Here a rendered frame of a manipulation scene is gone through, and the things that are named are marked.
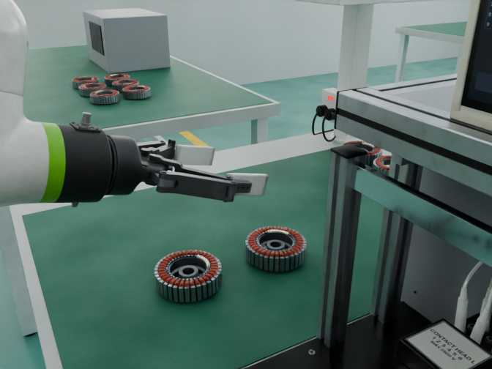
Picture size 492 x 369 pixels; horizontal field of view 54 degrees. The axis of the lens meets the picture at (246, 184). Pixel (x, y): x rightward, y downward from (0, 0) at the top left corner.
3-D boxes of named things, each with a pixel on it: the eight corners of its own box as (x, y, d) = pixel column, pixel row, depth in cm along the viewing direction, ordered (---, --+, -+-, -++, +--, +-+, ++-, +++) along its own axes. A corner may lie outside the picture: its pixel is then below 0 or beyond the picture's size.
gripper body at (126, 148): (118, 145, 55) (187, 149, 61) (91, 127, 61) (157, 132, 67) (109, 206, 57) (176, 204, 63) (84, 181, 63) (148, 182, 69)
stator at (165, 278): (174, 313, 75) (173, 294, 73) (145, 278, 83) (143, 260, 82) (234, 288, 81) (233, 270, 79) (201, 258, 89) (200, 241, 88)
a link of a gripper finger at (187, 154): (174, 164, 73) (172, 162, 74) (211, 165, 78) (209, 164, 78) (178, 145, 72) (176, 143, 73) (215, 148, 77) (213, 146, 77)
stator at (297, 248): (302, 277, 84) (303, 259, 82) (239, 269, 86) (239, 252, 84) (307, 243, 94) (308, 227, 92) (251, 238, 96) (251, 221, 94)
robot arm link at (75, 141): (36, 193, 60) (58, 222, 53) (46, 101, 57) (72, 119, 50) (83, 192, 64) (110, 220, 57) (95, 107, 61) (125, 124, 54)
